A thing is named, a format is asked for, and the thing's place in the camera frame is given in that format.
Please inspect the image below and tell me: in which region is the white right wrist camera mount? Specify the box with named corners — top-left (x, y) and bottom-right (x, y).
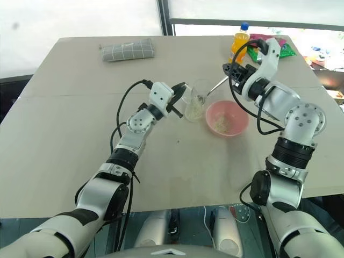
top-left (240, 37), bottom-right (281, 98)

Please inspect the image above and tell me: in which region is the grey robot torso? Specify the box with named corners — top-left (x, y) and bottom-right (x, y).
top-left (101, 242), bottom-right (244, 258)

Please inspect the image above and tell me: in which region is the green snack bag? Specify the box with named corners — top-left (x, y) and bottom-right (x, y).
top-left (247, 42), bottom-right (297, 64)

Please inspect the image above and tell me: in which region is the pink bowl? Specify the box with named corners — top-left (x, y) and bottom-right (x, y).
top-left (205, 100), bottom-right (250, 137)

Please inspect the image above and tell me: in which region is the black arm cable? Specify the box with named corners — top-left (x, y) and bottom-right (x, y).
top-left (109, 79), bottom-right (154, 253)
top-left (228, 39), bottom-right (286, 135)

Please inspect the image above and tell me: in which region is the pink snack bag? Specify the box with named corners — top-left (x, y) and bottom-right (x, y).
top-left (249, 33), bottom-right (287, 47)

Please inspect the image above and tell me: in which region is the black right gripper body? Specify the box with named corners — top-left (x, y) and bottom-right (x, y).
top-left (231, 63), bottom-right (256, 90)

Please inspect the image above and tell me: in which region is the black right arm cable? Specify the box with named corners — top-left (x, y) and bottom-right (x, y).
top-left (228, 39), bottom-right (286, 135)

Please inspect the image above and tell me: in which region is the orange drink bottle blue cap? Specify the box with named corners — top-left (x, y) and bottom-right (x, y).
top-left (228, 22), bottom-right (251, 66)

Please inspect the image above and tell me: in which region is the oatmeal in glass mug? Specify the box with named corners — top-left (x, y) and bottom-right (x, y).
top-left (185, 103), bottom-right (204, 121)

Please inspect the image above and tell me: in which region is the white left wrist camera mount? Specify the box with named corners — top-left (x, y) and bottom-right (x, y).
top-left (148, 82), bottom-right (175, 119)

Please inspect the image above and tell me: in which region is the white rounded leg cover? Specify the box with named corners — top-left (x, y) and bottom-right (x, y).
top-left (133, 209), bottom-right (173, 254)
top-left (210, 207), bottom-right (245, 258)

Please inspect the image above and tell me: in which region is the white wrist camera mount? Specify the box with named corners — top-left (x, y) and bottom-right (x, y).
top-left (148, 82), bottom-right (175, 119)
top-left (240, 37), bottom-right (281, 98)

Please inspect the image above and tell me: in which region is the metal spoon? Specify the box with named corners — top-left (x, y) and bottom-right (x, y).
top-left (195, 76), bottom-right (230, 105)

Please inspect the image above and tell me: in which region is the dark window frame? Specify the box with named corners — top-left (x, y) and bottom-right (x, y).
top-left (156, 0), bottom-right (344, 37)

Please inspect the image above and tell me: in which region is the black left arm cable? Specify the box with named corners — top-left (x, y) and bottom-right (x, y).
top-left (109, 79), bottom-right (154, 253)

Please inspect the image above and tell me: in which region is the grey checked pouch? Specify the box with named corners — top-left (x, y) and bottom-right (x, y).
top-left (99, 38), bottom-right (156, 63)

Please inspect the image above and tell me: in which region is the oatmeal in pink bowl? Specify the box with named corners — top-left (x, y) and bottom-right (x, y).
top-left (213, 113), bottom-right (232, 134)

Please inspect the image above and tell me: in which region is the thin white cable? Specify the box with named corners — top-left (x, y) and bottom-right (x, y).
top-left (202, 206), bottom-right (216, 244)

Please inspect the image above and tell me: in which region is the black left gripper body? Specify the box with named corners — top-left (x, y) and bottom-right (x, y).
top-left (167, 87), bottom-right (182, 112)

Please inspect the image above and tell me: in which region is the clear glass mug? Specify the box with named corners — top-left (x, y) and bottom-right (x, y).
top-left (181, 78), bottom-right (212, 123)

